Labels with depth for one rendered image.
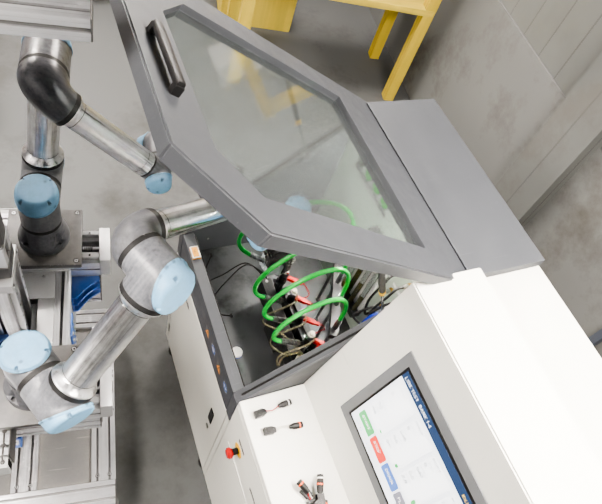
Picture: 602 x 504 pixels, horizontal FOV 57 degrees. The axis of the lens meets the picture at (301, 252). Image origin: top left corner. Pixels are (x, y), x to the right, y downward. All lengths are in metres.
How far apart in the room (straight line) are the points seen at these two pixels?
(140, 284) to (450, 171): 1.03
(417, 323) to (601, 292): 1.86
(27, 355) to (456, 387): 1.01
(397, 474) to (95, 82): 3.28
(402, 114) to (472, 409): 1.02
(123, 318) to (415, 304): 0.69
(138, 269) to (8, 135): 2.59
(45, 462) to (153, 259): 1.41
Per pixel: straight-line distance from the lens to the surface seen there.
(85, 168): 3.53
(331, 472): 1.75
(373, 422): 1.57
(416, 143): 1.84
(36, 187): 1.77
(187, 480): 2.67
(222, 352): 1.83
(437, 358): 1.37
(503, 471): 1.33
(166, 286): 1.20
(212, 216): 1.45
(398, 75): 4.49
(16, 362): 1.47
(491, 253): 1.66
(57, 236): 1.87
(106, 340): 1.32
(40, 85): 1.48
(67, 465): 2.48
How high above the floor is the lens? 2.59
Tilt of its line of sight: 52 degrees down
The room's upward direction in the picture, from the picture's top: 24 degrees clockwise
